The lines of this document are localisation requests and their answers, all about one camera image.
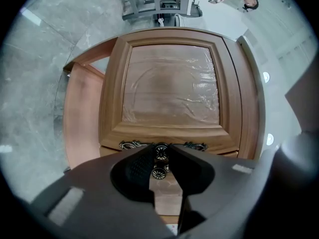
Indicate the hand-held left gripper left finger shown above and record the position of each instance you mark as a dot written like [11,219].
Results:
[94,195]

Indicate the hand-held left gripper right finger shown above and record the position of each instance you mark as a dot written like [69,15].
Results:
[224,183]

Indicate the ornate metal door knob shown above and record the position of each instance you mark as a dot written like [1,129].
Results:
[161,153]
[159,173]

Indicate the wooden vanity cabinet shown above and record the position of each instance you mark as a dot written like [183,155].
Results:
[82,108]

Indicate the round white ceiling light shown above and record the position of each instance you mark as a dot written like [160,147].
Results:
[266,76]
[270,139]

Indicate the white bin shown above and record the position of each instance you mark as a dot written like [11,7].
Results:
[187,21]

